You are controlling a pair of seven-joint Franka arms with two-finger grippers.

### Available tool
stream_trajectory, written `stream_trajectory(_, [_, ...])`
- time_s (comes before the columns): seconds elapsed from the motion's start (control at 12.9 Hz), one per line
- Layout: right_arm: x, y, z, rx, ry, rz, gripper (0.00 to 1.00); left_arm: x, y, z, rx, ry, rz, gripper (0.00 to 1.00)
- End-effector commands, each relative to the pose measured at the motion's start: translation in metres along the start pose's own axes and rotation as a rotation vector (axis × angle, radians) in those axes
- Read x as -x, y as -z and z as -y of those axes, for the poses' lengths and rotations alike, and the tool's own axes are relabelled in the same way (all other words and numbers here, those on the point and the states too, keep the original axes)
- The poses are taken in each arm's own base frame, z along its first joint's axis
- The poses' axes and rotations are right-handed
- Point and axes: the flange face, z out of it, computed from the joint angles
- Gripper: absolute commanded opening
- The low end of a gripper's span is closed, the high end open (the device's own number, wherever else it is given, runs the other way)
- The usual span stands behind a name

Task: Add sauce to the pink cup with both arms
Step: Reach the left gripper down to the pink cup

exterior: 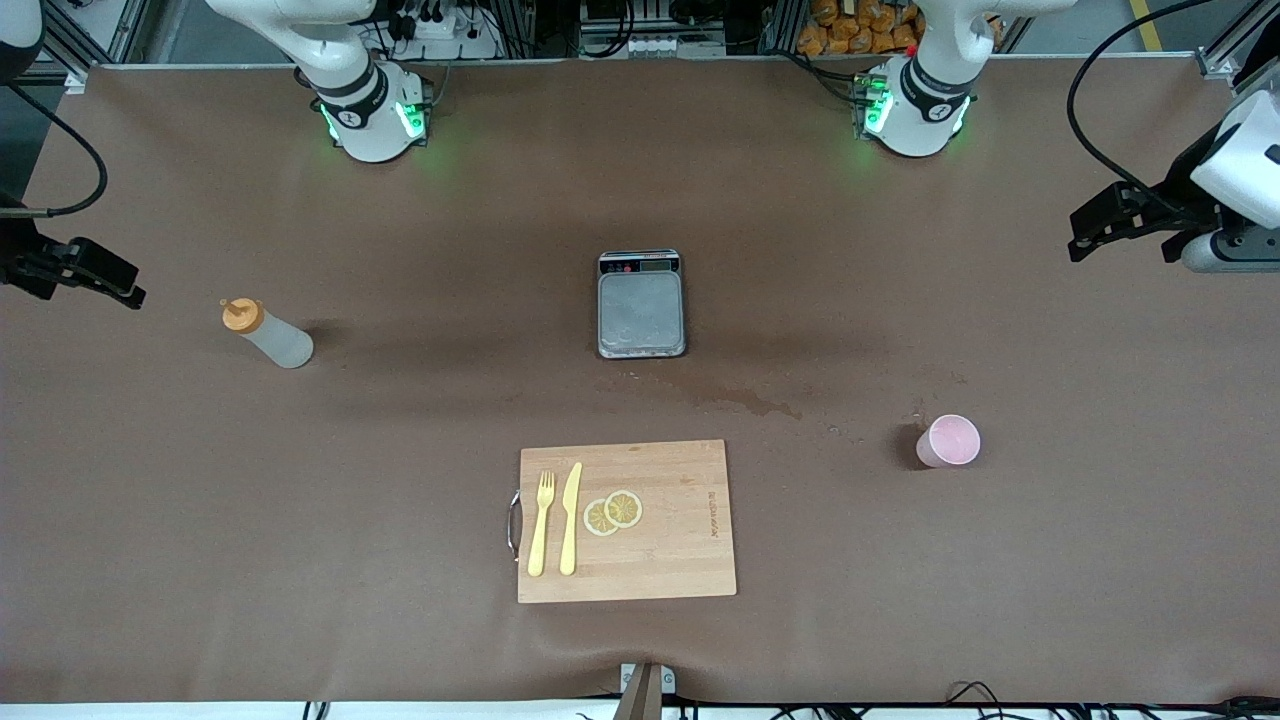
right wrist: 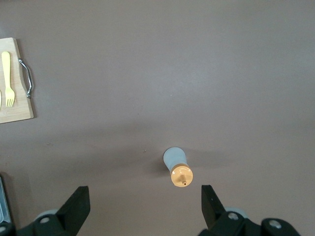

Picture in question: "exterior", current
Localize translucent squeeze bottle orange cap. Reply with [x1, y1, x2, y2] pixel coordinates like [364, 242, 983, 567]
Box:
[221, 297, 315, 370]

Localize pink plastic cup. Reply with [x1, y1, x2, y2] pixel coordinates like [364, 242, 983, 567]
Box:
[916, 414, 982, 469]

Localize orange snack bag pile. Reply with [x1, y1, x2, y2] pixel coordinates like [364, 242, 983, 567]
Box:
[797, 0, 923, 57]

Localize white power strip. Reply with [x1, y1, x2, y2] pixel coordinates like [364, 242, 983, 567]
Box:
[385, 0, 501, 61]

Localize grey digital kitchen scale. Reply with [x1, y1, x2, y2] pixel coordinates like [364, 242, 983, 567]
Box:
[597, 249, 688, 360]

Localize black electronics box white connectors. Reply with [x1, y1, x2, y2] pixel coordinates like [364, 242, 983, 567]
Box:
[578, 0, 727, 59]

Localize yellow plastic fork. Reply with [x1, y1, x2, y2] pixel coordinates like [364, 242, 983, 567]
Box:
[527, 471, 556, 578]

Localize yellow plastic knife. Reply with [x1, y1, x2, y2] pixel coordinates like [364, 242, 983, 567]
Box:
[559, 462, 583, 577]

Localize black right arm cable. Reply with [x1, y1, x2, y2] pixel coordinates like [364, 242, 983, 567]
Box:
[0, 82, 109, 217]

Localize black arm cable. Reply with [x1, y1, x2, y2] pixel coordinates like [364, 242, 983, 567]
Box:
[1066, 0, 1217, 201]
[0, 82, 109, 217]

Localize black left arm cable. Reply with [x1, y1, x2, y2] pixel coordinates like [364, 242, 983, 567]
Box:
[1066, 0, 1217, 201]

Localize aluminium frame profile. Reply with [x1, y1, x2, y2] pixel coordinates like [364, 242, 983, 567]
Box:
[40, 0, 151, 93]
[1195, 18, 1280, 81]

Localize black floor cable bundle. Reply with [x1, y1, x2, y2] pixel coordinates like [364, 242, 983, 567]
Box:
[940, 680, 1280, 720]

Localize wooden cutting board metal handle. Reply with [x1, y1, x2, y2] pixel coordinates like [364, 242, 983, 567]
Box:
[508, 439, 738, 605]

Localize metal table edge bracket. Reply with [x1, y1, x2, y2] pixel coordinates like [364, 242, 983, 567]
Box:
[618, 661, 677, 720]

